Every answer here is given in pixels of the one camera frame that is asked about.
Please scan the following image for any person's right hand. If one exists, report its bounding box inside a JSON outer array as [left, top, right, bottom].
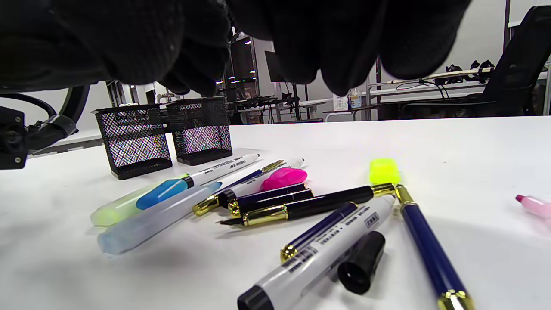
[[0, 0, 473, 97]]

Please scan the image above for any yellow highlighter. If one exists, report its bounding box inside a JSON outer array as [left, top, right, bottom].
[[90, 174, 191, 227]]

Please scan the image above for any blue gold fountain pen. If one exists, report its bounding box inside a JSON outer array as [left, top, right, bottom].
[[192, 160, 285, 217], [394, 184, 475, 310]]

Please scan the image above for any pink highlighter pen cap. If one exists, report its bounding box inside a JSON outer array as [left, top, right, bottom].
[[260, 167, 309, 192]]

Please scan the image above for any black fountain pen cap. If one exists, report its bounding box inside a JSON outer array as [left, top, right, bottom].
[[227, 189, 315, 217]]

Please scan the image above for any blue fountain pen cap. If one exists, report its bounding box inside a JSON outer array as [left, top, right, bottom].
[[280, 201, 359, 264]]

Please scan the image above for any yellow highlighter pen cap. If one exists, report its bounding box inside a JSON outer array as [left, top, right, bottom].
[[369, 158, 402, 186]]

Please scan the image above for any black marker pen cap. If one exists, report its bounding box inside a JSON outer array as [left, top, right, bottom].
[[337, 231, 387, 296]]

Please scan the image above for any pink highlighter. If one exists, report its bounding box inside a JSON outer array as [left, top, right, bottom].
[[515, 194, 551, 219]]

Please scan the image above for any black mesh pen holder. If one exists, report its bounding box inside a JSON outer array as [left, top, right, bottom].
[[166, 97, 233, 167], [92, 105, 173, 180]]

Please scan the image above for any black gold fountain pen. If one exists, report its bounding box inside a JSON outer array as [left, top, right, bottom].
[[215, 183, 396, 227]]

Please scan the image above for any blue highlighter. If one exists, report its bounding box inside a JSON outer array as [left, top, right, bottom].
[[97, 181, 223, 257]]

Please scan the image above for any white side desk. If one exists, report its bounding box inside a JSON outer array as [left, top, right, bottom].
[[366, 69, 551, 106]]

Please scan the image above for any black office chair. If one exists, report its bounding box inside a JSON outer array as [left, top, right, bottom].
[[400, 5, 551, 120]]

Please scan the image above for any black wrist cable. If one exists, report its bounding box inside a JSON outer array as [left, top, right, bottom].
[[0, 85, 92, 151]]

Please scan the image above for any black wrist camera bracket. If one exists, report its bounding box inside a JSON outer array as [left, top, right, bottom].
[[0, 105, 27, 170]]

